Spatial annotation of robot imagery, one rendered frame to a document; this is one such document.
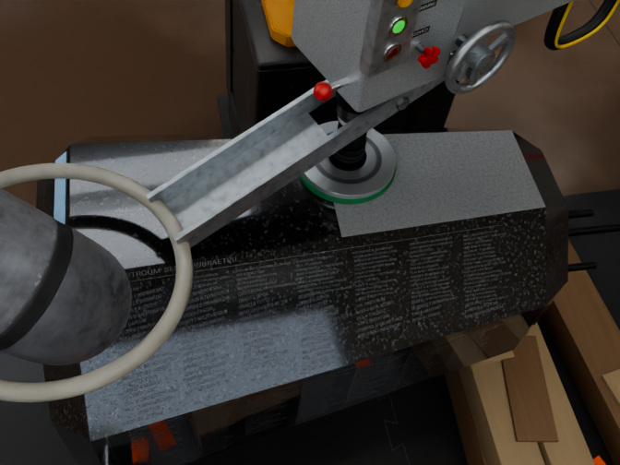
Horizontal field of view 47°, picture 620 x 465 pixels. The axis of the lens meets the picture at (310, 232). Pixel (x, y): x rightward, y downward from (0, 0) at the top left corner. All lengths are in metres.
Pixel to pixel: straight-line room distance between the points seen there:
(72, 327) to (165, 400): 0.91
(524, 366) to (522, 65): 1.57
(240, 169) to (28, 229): 0.86
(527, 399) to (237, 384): 0.86
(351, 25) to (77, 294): 0.72
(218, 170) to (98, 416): 0.54
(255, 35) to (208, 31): 1.17
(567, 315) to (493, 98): 1.07
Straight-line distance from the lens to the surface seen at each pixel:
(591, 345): 2.35
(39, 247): 0.59
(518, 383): 2.05
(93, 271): 0.61
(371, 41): 1.13
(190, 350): 1.47
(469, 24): 1.33
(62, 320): 0.60
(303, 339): 1.50
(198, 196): 1.40
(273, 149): 1.42
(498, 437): 1.98
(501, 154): 1.69
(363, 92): 1.23
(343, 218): 1.49
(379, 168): 1.55
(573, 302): 2.40
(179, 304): 1.26
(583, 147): 3.03
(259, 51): 1.94
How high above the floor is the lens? 2.02
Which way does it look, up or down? 55 degrees down
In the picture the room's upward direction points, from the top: 9 degrees clockwise
